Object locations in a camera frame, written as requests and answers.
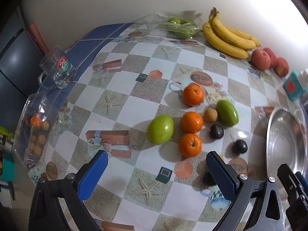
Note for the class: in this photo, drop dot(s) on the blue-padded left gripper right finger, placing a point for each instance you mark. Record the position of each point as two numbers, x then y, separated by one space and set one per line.
267 212

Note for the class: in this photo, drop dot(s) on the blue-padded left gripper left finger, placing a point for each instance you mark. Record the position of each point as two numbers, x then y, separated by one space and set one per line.
46 212

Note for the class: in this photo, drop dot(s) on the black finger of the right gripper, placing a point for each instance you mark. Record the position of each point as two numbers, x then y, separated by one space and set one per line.
296 188

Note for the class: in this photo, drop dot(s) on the dark cherry with stem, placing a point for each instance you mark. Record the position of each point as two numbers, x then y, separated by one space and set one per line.
216 131

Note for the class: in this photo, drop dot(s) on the orange tangerine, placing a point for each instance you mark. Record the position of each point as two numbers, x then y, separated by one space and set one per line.
193 94
190 145
191 122

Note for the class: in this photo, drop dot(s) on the large green fruit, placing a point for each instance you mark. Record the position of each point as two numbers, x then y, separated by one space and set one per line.
160 130
227 113

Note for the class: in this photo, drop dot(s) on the brown longan fruit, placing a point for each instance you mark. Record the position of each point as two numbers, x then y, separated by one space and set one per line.
210 115

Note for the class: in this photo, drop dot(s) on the clear box of green fruits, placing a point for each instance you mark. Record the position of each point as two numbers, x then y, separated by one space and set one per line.
184 25

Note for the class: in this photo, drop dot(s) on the stainless steel bowl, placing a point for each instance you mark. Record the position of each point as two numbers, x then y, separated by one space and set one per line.
286 141

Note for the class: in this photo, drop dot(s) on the clear plastic fruit container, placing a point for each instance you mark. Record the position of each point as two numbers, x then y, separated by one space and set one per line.
33 128

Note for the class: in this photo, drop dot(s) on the patterned vinyl tablecloth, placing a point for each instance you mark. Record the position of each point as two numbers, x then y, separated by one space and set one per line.
132 88

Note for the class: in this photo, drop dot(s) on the teal toy box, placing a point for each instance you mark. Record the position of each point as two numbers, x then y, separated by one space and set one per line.
292 87

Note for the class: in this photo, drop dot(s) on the glass mug with logo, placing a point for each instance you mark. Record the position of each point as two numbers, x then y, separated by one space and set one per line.
57 71

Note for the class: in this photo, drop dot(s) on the white power adapter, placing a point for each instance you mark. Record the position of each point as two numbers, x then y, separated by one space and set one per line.
303 78

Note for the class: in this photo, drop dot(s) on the red apple right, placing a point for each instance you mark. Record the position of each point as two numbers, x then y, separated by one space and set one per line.
282 67

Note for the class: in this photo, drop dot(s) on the red apple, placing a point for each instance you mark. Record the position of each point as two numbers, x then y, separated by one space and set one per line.
260 60
282 67
272 56

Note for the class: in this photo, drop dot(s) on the red apple front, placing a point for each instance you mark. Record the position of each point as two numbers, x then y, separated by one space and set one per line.
260 60

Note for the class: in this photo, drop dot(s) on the red apple middle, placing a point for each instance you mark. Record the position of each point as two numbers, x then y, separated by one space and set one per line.
272 56

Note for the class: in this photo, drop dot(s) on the dark cabinet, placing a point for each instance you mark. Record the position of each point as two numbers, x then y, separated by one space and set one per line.
20 58

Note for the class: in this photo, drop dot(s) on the yellow banana bunch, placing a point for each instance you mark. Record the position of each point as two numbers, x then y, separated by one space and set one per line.
226 40

